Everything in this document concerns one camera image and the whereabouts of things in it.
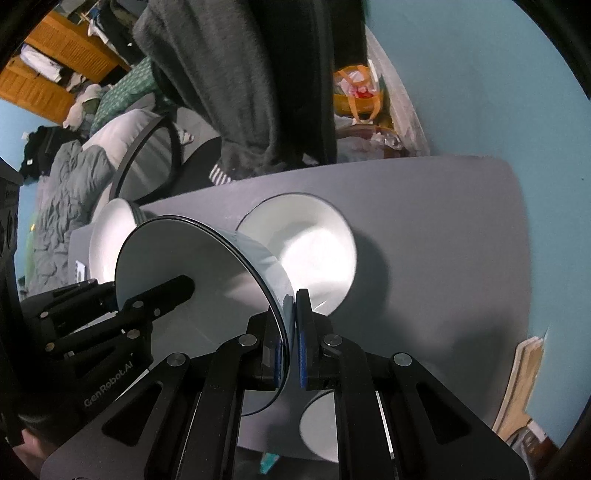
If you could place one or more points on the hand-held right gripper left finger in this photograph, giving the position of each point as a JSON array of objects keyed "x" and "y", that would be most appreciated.
[{"x": 217, "y": 369}]

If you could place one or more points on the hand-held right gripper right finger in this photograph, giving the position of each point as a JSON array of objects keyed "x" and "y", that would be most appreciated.
[{"x": 304, "y": 360}]

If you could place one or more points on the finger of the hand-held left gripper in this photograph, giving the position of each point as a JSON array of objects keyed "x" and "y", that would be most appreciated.
[
  {"x": 157, "y": 295},
  {"x": 69, "y": 300}
]

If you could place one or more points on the white ribbed bowl dark rim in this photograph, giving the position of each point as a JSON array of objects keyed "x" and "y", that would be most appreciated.
[
  {"x": 321, "y": 429},
  {"x": 314, "y": 249},
  {"x": 221, "y": 286}
]

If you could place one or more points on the white plate dark rim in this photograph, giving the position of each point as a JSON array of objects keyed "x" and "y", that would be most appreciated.
[{"x": 104, "y": 240}]

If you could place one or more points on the grey quilted duvet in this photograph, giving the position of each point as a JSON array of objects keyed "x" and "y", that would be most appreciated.
[{"x": 64, "y": 203}]

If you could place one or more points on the striped sock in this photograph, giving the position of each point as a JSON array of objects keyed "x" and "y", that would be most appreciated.
[{"x": 220, "y": 174}]

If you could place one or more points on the black clothes pile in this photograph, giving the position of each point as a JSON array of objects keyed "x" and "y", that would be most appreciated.
[{"x": 46, "y": 147}]

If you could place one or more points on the beige clothes pile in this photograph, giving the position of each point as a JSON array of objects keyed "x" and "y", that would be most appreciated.
[{"x": 83, "y": 104}]

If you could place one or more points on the green checked tablecloth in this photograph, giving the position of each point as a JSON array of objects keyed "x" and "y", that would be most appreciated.
[{"x": 124, "y": 92}]

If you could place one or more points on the wooden boards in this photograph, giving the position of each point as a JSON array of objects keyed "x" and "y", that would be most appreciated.
[{"x": 526, "y": 369}]

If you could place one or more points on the crumpled plastic bags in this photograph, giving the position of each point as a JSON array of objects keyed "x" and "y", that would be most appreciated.
[{"x": 369, "y": 138}]

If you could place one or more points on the white hanging shirt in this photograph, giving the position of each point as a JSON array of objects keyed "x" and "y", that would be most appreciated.
[{"x": 44, "y": 62}]

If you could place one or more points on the orange wooden wardrobe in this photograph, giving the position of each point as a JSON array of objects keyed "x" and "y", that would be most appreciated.
[{"x": 60, "y": 37}]

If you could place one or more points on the yellow orange plastic bag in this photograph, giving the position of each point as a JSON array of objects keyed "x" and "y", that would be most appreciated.
[{"x": 358, "y": 92}]

